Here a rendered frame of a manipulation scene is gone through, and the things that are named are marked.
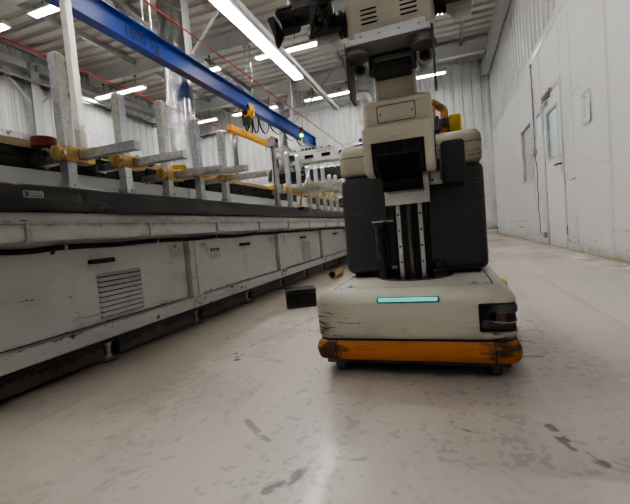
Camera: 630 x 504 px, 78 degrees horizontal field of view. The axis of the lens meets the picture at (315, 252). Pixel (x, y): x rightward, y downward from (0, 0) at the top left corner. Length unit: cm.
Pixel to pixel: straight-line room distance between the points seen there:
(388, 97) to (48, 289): 143
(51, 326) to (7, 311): 17
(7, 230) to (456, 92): 1203
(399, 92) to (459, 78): 1140
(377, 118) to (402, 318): 65
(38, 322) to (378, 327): 123
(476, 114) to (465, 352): 1148
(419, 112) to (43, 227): 125
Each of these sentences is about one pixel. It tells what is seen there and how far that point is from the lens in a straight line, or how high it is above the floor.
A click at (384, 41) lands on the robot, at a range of 131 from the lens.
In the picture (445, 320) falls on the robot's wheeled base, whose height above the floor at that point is 18.
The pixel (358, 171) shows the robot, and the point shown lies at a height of 71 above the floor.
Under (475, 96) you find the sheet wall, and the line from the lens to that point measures 1266.
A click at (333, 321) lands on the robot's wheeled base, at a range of 130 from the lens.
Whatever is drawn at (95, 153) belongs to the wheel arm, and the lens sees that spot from 154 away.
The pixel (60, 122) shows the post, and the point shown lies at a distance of 161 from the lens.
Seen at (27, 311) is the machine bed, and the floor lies 29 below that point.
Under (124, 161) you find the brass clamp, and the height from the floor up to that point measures 82.
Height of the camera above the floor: 48
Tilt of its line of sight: 3 degrees down
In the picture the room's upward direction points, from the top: 5 degrees counter-clockwise
